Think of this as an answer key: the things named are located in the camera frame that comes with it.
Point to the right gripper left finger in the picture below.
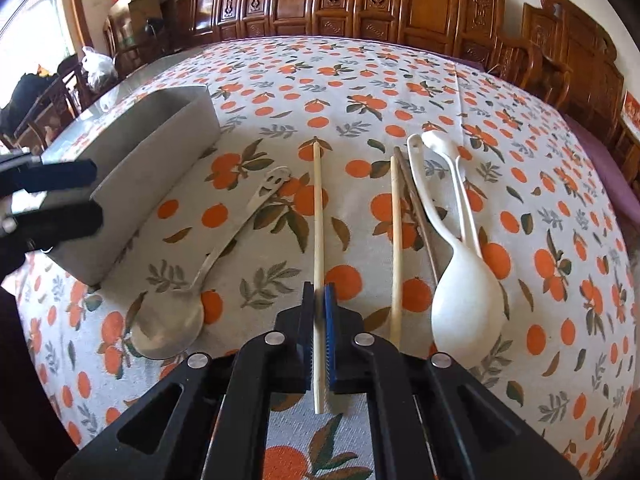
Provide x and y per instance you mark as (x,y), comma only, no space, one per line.
(277,361)

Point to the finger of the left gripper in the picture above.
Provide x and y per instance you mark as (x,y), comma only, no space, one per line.
(22,171)
(44,229)

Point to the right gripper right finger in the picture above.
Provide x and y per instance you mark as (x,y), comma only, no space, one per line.
(394,383)

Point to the light wooden chopstick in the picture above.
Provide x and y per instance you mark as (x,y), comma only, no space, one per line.
(396,307)
(319,343)

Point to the smiley handle steel spoon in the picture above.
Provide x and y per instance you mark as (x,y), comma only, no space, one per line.
(168,324)

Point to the large white rice paddle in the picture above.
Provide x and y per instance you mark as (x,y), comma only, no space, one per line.
(467,310)

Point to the dark brown wooden chopstick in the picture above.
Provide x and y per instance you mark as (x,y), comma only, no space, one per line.
(418,211)

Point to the small white plastic spoon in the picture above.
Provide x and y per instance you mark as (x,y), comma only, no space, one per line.
(440,144)

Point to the wooden side chair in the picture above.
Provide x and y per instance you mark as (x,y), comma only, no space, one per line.
(42,106)

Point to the stainless steel utensil tray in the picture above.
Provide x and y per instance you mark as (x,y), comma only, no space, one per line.
(139,156)

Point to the white plastic bag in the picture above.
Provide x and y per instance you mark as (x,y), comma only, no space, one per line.
(100,70)

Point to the orange fruit print tablecloth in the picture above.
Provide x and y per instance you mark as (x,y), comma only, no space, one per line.
(566,358)

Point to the purple seat cushion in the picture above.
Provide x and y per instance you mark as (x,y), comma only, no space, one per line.
(619,191)

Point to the carved wooden armchair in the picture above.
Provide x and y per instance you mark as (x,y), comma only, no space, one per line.
(567,34)

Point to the carved wooden bench backrest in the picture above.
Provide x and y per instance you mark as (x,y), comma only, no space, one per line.
(467,29)

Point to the red card sign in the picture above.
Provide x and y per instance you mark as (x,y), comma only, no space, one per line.
(630,113)

